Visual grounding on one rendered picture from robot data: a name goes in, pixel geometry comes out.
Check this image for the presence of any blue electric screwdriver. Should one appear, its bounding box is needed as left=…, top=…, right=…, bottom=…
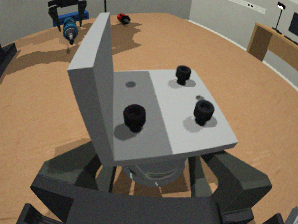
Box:
left=63, top=17, right=78, bottom=40

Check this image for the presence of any red screwdriver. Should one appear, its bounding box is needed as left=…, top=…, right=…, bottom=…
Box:
left=117, top=13, right=131, bottom=25

